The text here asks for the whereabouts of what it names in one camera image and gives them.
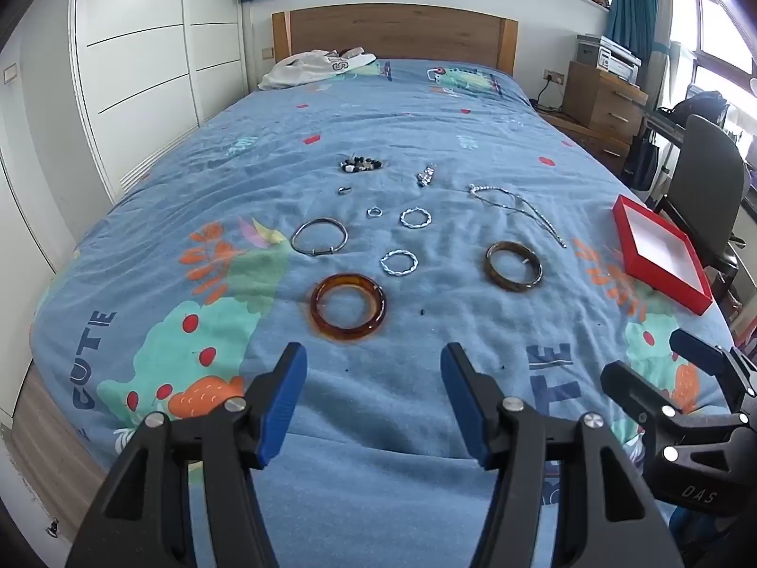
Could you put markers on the wooden bed headboard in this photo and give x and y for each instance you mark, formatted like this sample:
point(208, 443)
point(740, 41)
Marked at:
point(390, 32)

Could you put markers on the twisted silver hoop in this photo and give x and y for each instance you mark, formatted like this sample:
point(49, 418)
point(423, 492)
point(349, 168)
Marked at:
point(403, 217)
point(383, 263)

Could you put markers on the grey desk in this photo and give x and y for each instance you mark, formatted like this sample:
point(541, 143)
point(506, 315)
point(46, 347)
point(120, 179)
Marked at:
point(665, 127)

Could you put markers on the teal curtain beside window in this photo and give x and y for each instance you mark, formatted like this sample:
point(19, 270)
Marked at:
point(636, 6)

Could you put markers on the grey chair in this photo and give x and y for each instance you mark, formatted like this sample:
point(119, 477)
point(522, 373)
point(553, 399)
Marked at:
point(709, 171)

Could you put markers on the low wooden nightstand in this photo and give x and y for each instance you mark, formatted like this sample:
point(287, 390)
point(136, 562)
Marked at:
point(585, 142)

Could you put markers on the wall power socket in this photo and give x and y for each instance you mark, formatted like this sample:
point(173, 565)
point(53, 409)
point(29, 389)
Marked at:
point(554, 76)

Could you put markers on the wooden drawer chest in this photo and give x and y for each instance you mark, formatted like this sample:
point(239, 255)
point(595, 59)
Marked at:
point(597, 100)

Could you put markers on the dark blue tote bag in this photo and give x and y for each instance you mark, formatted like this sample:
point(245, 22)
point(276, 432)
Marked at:
point(641, 163)

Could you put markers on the brown stone bangle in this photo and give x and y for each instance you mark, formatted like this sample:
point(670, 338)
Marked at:
point(491, 269)

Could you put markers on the amber resin bangle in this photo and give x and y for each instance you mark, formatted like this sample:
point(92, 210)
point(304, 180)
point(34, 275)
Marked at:
point(349, 281)

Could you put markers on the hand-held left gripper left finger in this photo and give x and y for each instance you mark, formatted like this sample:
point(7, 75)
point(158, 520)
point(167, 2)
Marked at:
point(284, 408)

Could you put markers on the crystal drop earrings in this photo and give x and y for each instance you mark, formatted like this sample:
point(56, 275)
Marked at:
point(424, 177)

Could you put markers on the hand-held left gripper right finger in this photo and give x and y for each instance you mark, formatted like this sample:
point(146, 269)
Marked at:
point(464, 408)

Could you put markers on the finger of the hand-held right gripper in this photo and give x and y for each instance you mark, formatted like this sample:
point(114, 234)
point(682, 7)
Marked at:
point(627, 384)
point(692, 344)

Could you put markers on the red shallow box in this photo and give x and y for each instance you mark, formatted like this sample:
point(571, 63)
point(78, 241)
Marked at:
point(662, 242)

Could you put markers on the thin silver bangle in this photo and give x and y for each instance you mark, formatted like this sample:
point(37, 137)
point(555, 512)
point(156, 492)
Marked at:
point(321, 252)

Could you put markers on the black backpack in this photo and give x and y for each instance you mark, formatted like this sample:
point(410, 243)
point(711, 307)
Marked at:
point(701, 106)

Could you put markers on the white printer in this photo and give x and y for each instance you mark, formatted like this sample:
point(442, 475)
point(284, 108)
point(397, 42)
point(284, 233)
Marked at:
point(609, 59)

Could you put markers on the white wardrobe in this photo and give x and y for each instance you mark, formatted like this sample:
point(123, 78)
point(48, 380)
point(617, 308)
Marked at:
point(136, 59)

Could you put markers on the white garment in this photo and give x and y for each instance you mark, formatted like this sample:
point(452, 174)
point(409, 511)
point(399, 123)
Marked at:
point(301, 71)

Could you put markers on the blue printed blanket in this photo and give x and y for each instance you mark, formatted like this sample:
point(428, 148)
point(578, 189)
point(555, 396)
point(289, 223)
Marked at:
point(366, 130)

